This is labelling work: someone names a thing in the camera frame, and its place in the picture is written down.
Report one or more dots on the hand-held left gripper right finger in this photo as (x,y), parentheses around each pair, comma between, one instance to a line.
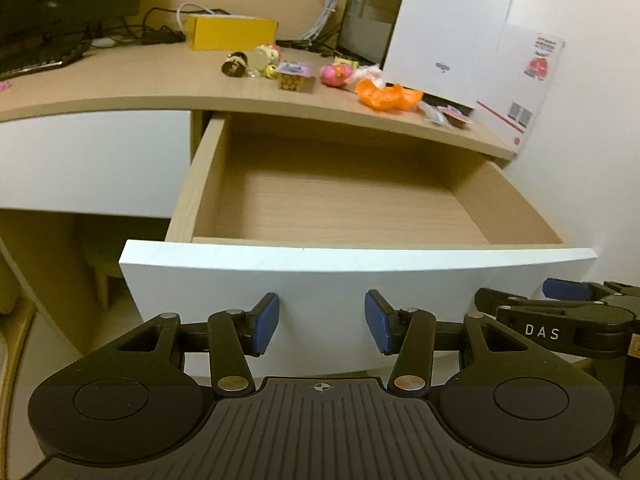
(376,322)

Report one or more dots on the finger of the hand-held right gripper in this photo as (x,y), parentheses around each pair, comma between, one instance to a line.
(565,288)
(492,299)

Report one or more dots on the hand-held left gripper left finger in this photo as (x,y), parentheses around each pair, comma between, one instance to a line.
(265,322)

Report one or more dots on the wooden drawer with white front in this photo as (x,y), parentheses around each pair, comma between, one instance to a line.
(350,200)

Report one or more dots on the cream toy figure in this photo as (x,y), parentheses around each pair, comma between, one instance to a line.
(266,56)

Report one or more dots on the beige stool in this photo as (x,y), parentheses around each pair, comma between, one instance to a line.
(102,265)

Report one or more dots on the dark jelly cup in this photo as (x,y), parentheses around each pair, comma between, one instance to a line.
(457,116)

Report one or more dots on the clear small packet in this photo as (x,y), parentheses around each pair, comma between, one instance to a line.
(435,114)

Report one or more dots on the white carton with red label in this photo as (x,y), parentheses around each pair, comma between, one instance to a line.
(530,85)

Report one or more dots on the orange peel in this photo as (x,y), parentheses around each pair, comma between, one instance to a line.
(390,96)

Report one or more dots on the small box of nuts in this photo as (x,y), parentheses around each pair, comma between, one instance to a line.
(295,76)

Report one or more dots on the white crumpled wrapper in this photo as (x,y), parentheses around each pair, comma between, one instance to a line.
(371,72)

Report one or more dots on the small yellow toy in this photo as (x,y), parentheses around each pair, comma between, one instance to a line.
(270,71)

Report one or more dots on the pink round toy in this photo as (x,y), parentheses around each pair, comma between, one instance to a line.
(334,74)

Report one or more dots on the black and gold round toy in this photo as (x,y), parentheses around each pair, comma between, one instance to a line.
(235,64)

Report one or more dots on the white computer case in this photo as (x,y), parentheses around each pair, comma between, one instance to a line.
(440,20)

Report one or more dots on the yellow cardboard box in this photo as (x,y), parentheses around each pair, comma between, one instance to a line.
(230,32)

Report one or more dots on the white computer mouse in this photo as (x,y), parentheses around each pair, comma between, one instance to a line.
(102,42)

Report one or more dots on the black keyboard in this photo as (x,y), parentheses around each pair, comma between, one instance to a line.
(45,57)

